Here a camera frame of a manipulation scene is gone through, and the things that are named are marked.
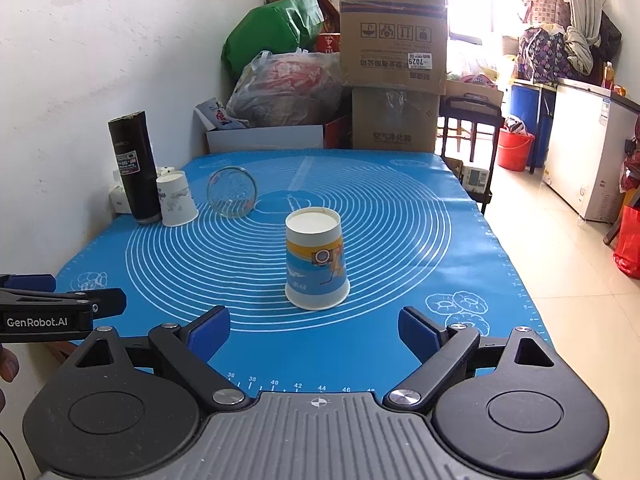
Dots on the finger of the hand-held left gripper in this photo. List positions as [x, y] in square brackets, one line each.
[30, 282]
[107, 301]

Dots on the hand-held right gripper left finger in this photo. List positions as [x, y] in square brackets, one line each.
[214, 331]

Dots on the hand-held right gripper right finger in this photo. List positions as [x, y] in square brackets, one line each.
[416, 332]

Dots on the blue yellow printed paper cup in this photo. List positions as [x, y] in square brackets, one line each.
[316, 260]

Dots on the white printed paper cup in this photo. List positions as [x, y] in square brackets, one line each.
[176, 202]

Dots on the clear glass cup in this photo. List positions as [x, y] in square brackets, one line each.
[231, 194]

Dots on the person's left hand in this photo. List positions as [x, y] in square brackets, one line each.
[7, 366]

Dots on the blue silicone baking mat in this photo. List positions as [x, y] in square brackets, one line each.
[400, 240]

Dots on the white power strip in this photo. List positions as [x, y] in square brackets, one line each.
[119, 200]

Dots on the black cylindrical bottle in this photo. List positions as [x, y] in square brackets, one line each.
[134, 165]

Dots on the white floor appliance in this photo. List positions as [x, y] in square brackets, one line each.
[474, 179]

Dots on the white and red carton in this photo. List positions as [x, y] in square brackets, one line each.
[265, 139]

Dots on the red plastic bucket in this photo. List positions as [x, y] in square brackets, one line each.
[514, 152]

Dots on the plastic-wrapped cardboard box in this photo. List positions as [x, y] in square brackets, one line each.
[395, 120]

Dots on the dark wooden chair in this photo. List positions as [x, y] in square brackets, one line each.
[492, 130]

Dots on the white blue printed packet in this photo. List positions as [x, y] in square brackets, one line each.
[217, 114]

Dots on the black white ball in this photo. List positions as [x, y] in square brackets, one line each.
[514, 125]

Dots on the blue cabinet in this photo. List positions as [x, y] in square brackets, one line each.
[525, 125]

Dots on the flat cardboard box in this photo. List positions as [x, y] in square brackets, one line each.
[475, 94]

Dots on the white chest freezer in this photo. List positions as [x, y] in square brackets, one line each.
[585, 150]

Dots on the clear plastic bag red contents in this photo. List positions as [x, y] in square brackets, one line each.
[287, 87]

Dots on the purple patterned bag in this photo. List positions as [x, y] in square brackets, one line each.
[542, 57]

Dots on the small red box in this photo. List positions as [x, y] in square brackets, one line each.
[328, 42]

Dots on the large taped cardboard box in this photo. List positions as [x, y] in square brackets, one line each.
[392, 30]

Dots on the green plastic bag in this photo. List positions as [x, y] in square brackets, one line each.
[270, 27]

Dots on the orange drink bottle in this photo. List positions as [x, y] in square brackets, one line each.
[608, 76]

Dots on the grey cloth bundle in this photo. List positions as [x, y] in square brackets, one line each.
[579, 50]

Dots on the black bag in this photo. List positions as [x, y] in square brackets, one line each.
[607, 42]

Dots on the pink checked bag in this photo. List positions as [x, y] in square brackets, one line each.
[547, 10]

